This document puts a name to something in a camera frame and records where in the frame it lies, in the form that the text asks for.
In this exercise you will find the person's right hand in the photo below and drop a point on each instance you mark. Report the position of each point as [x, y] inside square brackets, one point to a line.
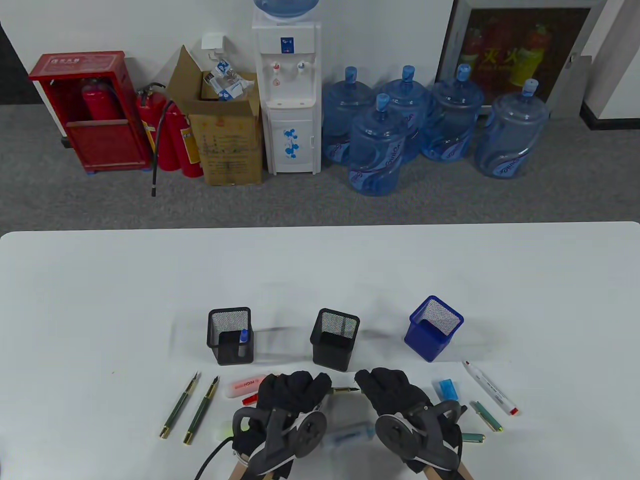
[390, 390]

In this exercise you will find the person's left hand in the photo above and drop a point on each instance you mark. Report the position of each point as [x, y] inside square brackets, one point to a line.
[295, 390]

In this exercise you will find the green fountain pen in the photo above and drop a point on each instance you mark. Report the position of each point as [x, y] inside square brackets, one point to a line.
[200, 412]
[176, 412]
[345, 390]

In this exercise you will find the red marker pen cap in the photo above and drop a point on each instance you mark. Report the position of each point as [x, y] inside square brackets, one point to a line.
[249, 400]

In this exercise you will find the light blue highlighter pen cap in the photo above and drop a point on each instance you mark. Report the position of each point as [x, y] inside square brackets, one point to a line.
[447, 387]

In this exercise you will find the pale blue highlighter pen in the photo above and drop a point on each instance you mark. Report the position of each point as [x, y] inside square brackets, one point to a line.
[350, 435]

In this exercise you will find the grey marker blue end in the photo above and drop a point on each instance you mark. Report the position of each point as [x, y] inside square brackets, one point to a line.
[242, 349]

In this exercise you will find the green fountain pen cap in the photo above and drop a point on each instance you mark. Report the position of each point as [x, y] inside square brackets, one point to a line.
[487, 416]
[474, 438]

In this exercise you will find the grey marker red end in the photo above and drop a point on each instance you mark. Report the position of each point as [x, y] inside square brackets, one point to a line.
[490, 387]

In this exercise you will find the person's right forearm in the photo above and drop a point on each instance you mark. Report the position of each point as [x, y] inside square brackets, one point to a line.
[465, 472]

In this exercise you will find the person's left forearm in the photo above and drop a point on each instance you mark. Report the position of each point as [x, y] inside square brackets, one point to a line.
[240, 470]

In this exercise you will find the black mesh pen holder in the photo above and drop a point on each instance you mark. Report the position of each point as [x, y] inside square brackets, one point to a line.
[225, 352]
[330, 356]

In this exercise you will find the salmon pink highlighter pen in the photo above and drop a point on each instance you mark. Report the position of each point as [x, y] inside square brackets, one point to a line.
[242, 386]

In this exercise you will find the blue mesh pen holder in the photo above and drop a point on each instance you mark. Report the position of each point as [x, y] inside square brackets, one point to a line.
[425, 344]

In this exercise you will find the pale yellow highlighter pen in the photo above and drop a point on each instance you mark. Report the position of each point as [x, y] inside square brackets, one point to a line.
[226, 431]

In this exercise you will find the black wrist-mounted tracker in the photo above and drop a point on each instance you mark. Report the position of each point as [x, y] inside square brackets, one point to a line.
[310, 435]
[395, 432]

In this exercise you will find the blue water jug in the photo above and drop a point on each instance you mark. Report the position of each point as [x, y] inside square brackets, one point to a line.
[345, 110]
[375, 150]
[412, 100]
[450, 120]
[510, 135]

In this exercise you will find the brown cardboard box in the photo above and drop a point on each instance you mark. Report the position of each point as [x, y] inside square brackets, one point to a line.
[230, 150]

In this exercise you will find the white water dispenser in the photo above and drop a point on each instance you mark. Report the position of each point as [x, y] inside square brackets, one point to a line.
[290, 125]

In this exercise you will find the red fire extinguisher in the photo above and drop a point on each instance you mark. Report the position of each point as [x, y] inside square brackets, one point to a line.
[175, 135]
[102, 102]
[147, 112]

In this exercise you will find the red fire extinguisher cabinet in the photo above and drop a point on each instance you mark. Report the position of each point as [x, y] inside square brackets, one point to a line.
[105, 145]

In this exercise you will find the pile of white-blue packets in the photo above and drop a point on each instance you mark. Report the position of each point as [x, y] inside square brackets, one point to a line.
[225, 87]

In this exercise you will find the glass-door fire cabinet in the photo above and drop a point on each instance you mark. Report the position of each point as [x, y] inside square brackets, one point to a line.
[500, 55]

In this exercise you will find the black double door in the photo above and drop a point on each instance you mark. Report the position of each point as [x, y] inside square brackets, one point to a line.
[12, 90]

